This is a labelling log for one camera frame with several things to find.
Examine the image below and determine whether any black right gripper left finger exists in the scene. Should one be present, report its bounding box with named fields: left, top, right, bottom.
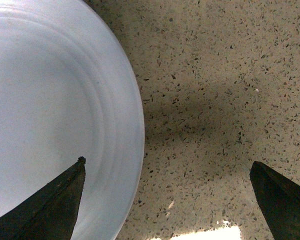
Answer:
left=0, top=156, right=86, bottom=240

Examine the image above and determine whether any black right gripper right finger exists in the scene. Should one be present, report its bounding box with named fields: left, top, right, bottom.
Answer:
left=249, top=161, right=300, bottom=240

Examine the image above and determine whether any light blue plate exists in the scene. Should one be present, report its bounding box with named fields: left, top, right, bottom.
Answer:
left=0, top=0, right=145, bottom=240

